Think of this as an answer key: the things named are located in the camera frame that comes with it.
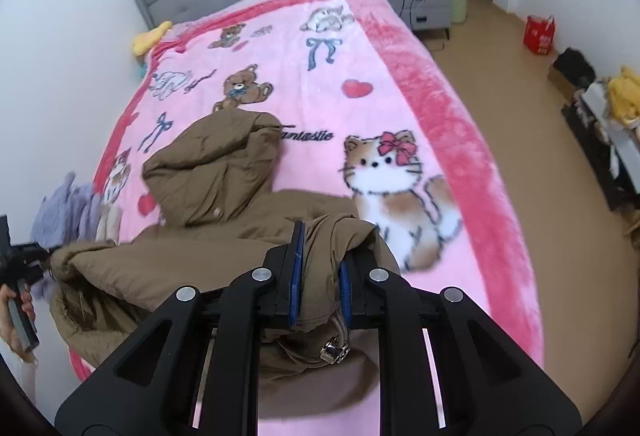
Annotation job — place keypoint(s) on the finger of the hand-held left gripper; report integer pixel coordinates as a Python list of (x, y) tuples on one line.
[(32, 273), (30, 250)]

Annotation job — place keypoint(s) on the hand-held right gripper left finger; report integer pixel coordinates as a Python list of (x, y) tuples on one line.
[(298, 266)]

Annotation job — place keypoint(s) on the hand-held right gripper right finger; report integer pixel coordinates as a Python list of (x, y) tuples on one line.
[(344, 288)]

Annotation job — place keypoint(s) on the brown puffer jacket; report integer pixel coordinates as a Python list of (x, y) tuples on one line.
[(210, 186)]

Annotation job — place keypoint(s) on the person's left forearm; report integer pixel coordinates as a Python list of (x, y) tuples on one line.
[(17, 381)]

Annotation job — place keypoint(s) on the person's left hand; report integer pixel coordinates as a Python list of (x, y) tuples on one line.
[(6, 316)]

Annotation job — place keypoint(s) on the purple knitted blanket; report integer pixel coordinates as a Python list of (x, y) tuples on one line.
[(70, 206)]

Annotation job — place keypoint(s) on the cream quilt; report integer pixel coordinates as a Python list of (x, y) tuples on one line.
[(110, 223)]

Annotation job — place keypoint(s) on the pink printed blanket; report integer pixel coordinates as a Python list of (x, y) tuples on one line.
[(350, 125)]

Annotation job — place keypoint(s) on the yellow plush toy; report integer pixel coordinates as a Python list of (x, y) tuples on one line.
[(147, 40)]

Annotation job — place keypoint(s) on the black suitcase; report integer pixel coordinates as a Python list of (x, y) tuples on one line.
[(600, 165)]

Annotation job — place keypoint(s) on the grey nightstand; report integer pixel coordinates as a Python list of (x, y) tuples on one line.
[(430, 0)]

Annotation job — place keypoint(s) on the cardboard box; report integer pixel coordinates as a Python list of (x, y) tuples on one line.
[(562, 88)]

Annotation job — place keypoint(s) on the pale green trash bin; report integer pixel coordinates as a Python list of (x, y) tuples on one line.
[(460, 8)]

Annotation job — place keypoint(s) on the white suitcase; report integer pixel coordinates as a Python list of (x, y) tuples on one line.
[(597, 103)]

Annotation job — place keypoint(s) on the red shopping bag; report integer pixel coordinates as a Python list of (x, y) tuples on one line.
[(539, 38)]

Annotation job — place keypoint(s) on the black bag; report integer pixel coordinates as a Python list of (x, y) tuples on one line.
[(575, 65)]

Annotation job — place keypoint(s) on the yellow plush doll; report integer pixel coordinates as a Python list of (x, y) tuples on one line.
[(625, 90)]

